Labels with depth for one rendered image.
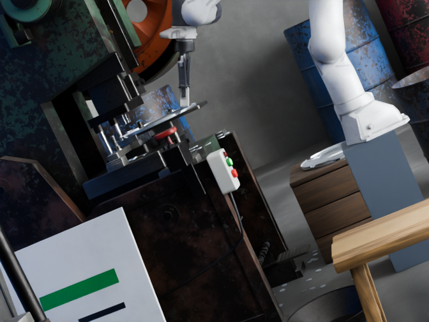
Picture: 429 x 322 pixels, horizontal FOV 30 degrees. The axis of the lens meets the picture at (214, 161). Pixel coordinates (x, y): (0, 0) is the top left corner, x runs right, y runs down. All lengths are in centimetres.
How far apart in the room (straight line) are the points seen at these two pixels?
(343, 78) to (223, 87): 355
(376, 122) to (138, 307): 99
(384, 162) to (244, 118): 357
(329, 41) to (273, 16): 349
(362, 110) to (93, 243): 99
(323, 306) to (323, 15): 94
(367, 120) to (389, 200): 27
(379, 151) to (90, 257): 102
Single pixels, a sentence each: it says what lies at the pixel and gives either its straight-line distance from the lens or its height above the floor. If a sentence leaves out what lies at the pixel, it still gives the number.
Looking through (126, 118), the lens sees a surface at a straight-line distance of 287.
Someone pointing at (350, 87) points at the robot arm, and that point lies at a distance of 267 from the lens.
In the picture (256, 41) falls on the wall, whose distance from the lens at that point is 609.
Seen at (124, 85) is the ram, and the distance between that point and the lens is 281.
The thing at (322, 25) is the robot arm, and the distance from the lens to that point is 263.
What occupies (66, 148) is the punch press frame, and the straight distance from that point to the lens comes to 280.
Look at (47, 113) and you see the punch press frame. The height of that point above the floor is 97.
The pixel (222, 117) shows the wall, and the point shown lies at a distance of 620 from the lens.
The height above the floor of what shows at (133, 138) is 77.
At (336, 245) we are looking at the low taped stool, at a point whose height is 33.
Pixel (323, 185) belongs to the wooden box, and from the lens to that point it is 307.
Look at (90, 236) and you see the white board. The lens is 271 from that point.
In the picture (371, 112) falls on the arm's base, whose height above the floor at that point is 53.
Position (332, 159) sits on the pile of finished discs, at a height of 36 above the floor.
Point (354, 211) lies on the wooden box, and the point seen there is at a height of 15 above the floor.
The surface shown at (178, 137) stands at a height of 70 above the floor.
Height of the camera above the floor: 90
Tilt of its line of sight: 7 degrees down
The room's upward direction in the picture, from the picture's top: 25 degrees counter-clockwise
